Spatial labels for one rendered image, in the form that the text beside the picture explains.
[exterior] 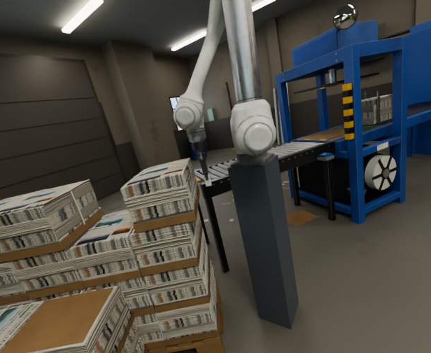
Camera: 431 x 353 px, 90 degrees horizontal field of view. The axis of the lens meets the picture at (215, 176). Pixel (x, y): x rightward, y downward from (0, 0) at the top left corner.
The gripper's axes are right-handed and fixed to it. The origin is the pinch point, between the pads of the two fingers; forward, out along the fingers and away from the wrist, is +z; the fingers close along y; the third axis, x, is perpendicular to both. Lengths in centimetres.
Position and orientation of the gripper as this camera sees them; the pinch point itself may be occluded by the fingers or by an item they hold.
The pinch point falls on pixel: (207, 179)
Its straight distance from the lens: 111.7
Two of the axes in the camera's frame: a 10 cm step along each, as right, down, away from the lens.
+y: 0.2, 2.7, -9.6
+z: 2.1, 9.4, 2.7
